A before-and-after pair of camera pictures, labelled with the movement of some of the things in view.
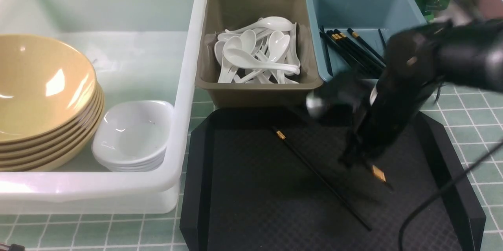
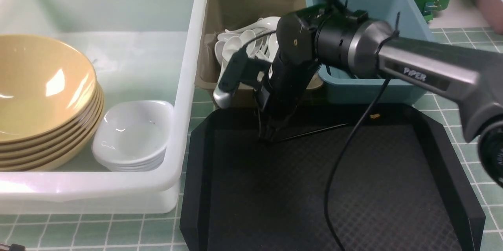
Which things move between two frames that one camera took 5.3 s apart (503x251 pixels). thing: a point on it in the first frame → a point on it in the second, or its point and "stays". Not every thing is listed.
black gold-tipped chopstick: x=283 y=138 → x=311 y=134
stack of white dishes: x=133 y=136 stays
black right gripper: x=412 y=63 → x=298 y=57
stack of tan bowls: x=51 y=106 stays
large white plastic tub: x=145 y=29 stays
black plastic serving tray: x=272 y=178 stays
